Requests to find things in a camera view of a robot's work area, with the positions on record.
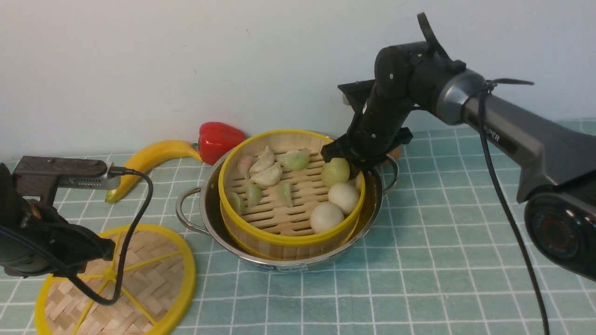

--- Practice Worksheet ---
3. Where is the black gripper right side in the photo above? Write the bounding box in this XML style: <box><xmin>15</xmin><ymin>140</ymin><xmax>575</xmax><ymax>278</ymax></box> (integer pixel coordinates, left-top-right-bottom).
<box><xmin>320</xmin><ymin>94</ymin><xmax>414</xmax><ymax>180</ymax></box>

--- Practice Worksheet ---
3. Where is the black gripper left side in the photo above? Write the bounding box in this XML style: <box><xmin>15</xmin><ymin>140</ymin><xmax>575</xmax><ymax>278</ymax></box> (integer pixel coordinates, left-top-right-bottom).
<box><xmin>28</xmin><ymin>200</ymin><xmax>115</xmax><ymax>274</ymax></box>

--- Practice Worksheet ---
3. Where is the woven bamboo steamer lid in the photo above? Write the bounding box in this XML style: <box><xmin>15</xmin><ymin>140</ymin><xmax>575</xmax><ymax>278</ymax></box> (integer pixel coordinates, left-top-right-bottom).
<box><xmin>34</xmin><ymin>224</ymin><xmax>196</xmax><ymax>335</ymax></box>

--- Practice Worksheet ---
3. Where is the bamboo steamer basket yellow rim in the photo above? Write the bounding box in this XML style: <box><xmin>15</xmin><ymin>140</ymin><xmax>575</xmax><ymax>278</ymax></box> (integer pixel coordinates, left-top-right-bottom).
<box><xmin>217</xmin><ymin>129</ymin><xmax>366</xmax><ymax>261</ymax></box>

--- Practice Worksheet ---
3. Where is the stainless steel pot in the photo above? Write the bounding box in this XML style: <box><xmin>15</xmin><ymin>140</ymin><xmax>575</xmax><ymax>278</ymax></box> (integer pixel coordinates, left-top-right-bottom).
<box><xmin>175</xmin><ymin>152</ymin><xmax>400</xmax><ymax>273</ymax></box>

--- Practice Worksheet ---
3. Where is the green round bun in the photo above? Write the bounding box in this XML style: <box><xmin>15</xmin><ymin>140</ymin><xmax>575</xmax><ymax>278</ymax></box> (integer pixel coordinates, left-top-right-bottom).
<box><xmin>321</xmin><ymin>158</ymin><xmax>351</xmax><ymax>188</ymax></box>

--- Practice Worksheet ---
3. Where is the white round bun upper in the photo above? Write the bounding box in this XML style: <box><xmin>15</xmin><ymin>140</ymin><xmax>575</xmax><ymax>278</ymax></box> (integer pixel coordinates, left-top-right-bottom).
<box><xmin>328</xmin><ymin>182</ymin><xmax>360</xmax><ymax>215</ymax></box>

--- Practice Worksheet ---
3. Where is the white round bun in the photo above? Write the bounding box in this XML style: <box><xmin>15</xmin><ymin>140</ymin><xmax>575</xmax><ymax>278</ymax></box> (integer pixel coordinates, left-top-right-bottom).
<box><xmin>328</xmin><ymin>182</ymin><xmax>360</xmax><ymax>215</ymax></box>
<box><xmin>310</xmin><ymin>202</ymin><xmax>345</xmax><ymax>234</ymax></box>

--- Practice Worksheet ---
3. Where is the brown potato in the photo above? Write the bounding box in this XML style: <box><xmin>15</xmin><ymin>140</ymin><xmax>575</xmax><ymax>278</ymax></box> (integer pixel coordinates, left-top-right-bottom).
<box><xmin>383</xmin><ymin>146</ymin><xmax>402</xmax><ymax>165</ymax></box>

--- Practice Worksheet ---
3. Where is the white round bun lower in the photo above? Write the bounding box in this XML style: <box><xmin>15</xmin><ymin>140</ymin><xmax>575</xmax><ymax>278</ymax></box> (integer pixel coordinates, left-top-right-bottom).
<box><xmin>310</xmin><ymin>202</ymin><xmax>345</xmax><ymax>234</ymax></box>

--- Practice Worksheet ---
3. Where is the green dumpling large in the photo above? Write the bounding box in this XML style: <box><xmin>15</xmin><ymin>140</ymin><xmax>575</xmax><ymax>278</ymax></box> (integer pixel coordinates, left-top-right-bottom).
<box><xmin>277</xmin><ymin>148</ymin><xmax>310</xmax><ymax>171</ymax></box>

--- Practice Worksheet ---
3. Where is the green dumpling middle right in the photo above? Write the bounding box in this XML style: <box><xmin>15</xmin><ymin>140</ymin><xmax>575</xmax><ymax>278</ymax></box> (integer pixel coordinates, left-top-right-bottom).
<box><xmin>275</xmin><ymin>181</ymin><xmax>293</xmax><ymax>208</ymax></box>

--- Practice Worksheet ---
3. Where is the white dumpling lower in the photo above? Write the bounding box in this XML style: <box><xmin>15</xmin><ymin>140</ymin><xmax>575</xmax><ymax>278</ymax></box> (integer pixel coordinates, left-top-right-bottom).
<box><xmin>251</xmin><ymin>162</ymin><xmax>283</xmax><ymax>187</ymax></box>

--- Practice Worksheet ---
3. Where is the white dumpling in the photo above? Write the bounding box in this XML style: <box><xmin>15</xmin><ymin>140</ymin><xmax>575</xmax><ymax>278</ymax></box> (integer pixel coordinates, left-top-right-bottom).
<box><xmin>251</xmin><ymin>162</ymin><xmax>283</xmax><ymax>187</ymax></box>
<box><xmin>249</xmin><ymin>146</ymin><xmax>275</xmax><ymax>176</ymax></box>

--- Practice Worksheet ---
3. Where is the white dumpling upper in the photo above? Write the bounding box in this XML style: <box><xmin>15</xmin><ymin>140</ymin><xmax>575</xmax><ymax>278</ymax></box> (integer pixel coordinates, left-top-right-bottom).
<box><xmin>249</xmin><ymin>146</ymin><xmax>275</xmax><ymax>176</ymax></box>

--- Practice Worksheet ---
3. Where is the yellow banana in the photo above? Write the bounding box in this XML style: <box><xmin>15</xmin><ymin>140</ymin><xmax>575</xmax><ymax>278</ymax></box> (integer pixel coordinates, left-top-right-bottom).
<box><xmin>105</xmin><ymin>140</ymin><xmax>202</xmax><ymax>203</ymax></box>

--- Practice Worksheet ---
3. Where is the green dumpling middle left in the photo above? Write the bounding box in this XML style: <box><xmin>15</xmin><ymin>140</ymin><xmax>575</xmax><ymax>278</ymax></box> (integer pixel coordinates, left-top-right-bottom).
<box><xmin>245</xmin><ymin>184</ymin><xmax>263</xmax><ymax>208</ymax></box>

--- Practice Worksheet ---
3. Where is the pink dumpling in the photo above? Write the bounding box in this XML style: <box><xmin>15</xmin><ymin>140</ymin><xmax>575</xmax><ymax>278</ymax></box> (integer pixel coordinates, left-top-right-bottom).
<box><xmin>237</xmin><ymin>155</ymin><xmax>255</xmax><ymax>180</ymax></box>

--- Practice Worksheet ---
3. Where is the green checkered tablecloth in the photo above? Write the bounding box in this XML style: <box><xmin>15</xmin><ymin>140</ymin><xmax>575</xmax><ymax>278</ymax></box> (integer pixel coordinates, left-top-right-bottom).
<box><xmin>0</xmin><ymin>119</ymin><xmax>596</xmax><ymax>335</ymax></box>

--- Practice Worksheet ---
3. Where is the green dumpling far left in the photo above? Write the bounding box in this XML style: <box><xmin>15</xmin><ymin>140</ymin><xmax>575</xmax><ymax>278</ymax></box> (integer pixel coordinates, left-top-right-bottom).
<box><xmin>226</xmin><ymin>192</ymin><xmax>245</xmax><ymax>215</ymax></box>

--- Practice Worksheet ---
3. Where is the red bell pepper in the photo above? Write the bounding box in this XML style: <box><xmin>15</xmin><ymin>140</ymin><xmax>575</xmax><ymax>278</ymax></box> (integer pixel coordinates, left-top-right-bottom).
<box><xmin>198</xmin><ymin>121</ymin><xmax>247</xmax><ymax>165</ymax></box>

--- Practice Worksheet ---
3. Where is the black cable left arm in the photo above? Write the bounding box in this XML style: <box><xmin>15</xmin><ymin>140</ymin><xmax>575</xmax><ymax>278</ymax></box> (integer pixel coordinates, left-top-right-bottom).
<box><xmin>0</xmin><ymin>167</ymin><xmax>154</xmax><ymax>306</ymax></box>

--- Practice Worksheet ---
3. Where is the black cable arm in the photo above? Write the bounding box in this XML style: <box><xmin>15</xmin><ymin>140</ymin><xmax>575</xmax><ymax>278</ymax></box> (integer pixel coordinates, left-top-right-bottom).
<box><xmin>0</xmin><ymin>167</ymin><xmax>154</xmax><ymax>306</ymax></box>
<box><xmin>417</xmin><ymin>12</ymin><xmax>551</xmax><ymax>335</ymax></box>

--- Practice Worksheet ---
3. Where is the wrist camera mount right side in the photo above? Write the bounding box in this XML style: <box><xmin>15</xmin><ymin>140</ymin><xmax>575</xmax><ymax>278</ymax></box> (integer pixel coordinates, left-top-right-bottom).
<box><xmin>337</xmin><ymin>79</ymin><xmax>375</xmax><ymax>113</ymax></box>

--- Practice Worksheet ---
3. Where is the wrist camera left side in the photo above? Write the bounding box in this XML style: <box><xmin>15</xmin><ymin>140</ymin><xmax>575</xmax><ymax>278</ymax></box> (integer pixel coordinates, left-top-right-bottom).
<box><xmin>12</xmin><ymin>155</ymin><xmax>121</xmax><ymax>205</ymax></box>

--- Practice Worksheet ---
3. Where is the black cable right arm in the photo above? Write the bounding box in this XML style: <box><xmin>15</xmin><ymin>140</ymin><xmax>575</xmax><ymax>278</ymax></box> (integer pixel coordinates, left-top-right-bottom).
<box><xmin>417</xmin><ymin>12</ymin><xmax>551</xmax><ymax>335</ymax></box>

